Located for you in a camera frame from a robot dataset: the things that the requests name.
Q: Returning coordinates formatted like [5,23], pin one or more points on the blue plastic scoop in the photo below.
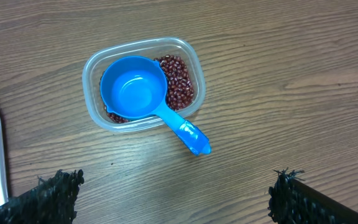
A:
[135,87]

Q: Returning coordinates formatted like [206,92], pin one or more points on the red beans in container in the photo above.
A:
[180,88]

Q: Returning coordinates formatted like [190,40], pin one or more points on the clear plastic container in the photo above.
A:
[150,48]

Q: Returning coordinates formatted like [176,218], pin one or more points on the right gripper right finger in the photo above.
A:
[293,202]

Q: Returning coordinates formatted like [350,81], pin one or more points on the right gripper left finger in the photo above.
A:
[52,201]

